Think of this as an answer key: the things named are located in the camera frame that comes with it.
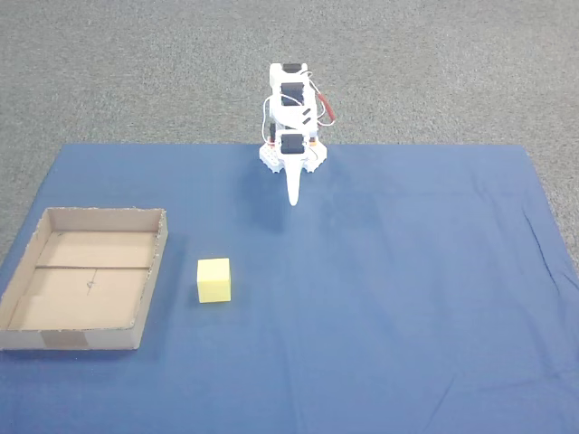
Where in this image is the yellow foam block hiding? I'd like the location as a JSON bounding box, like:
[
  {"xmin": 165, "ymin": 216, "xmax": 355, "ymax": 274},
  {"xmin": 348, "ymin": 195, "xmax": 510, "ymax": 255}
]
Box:
[{"xmin": 196, "ymin": 258, "xmax": 233, "ymax": 304}]

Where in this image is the shallow cardboard box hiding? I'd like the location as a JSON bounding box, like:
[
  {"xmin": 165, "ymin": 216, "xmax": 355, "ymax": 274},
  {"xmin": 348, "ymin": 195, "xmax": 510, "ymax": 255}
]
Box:
[{"xmin": 0, "ymin": 206, "xmax": 170, "ymax": 352}]

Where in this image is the blue cloth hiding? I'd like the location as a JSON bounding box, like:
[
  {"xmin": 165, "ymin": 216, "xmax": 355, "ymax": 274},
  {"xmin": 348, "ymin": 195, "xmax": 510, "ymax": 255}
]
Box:
[{"xmin": 0, "ymin": 143, "xmax": 579, "ymax": 434}]

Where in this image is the red sleeved wire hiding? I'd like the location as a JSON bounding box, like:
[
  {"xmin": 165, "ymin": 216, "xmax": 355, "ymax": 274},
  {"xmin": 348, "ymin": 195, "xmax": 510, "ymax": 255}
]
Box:
[{"xmin": 316, "ymin": 91, "xmax": 338, "ymax": 127}]

